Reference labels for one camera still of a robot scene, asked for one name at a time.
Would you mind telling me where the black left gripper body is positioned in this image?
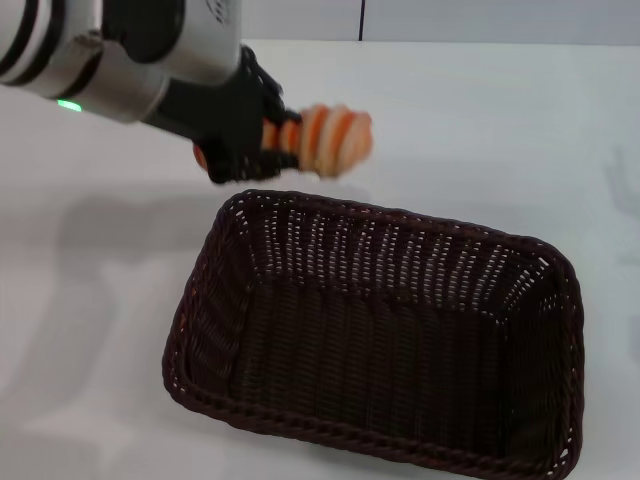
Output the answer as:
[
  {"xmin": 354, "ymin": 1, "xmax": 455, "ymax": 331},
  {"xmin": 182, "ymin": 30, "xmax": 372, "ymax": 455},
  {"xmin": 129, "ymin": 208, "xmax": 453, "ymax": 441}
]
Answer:
[{"xmin": 143, "ymin": 44, "xmax": 286, "ymax": 185}]

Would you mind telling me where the orange striped bread loaf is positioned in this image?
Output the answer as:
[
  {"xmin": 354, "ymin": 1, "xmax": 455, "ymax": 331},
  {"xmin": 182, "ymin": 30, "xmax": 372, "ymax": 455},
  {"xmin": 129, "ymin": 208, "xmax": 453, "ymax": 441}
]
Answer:
[{"xmin": 191, "ymin": 102, "xmax": 375, "ymax": 179}]

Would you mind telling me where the dark brown woven basket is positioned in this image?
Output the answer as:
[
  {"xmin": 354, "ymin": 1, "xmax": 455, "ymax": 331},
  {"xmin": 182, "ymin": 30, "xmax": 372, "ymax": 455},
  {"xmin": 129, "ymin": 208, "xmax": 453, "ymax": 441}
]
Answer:
[{"xmin": 160, "ymin": 188, "xmax": 586, "ymax": 480}]

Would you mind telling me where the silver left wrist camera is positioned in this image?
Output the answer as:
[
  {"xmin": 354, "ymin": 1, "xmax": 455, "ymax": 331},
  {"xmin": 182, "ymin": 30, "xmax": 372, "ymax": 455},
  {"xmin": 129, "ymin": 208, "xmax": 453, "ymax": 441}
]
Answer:
[{"xmin": 102, "ymin": 0, "xmax": 243, "ymax": 97}]

